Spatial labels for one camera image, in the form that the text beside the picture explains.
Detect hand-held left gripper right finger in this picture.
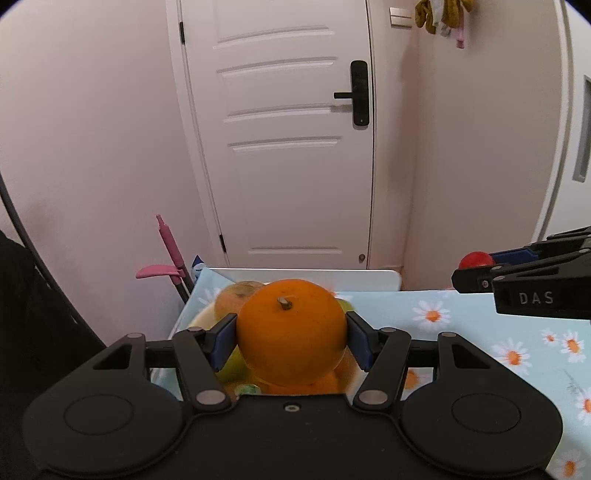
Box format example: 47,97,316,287
346,312,506,409

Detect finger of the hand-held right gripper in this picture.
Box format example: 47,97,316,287
451,247,591,293
489,226,591,264

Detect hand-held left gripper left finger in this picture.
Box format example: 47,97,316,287
83,314,238,413

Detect red tomato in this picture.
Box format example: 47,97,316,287
458,251,496,271

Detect cream fruit bowl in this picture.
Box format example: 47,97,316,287
185,295,365,398

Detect large orange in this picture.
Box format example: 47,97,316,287
259,348,358,396
236,279,349,386

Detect yellowish round fruit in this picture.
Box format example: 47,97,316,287
213,281,267,324

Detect white chair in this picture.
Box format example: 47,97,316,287
210,268,400,293

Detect light blue daisy tablecloth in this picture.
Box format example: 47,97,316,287
168,268,591,480

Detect white sliding door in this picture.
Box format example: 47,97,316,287
538,0,591,241

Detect white panel door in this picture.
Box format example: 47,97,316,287
178,0,377,269

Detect hanging cloths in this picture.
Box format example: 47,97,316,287
414,0,475,49

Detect pink handled tool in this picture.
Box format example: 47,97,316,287
135,215,197,305

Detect grey recessed door handle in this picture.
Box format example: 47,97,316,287
573,76,591,183

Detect black door lock handle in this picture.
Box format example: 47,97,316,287
334,60,370,127

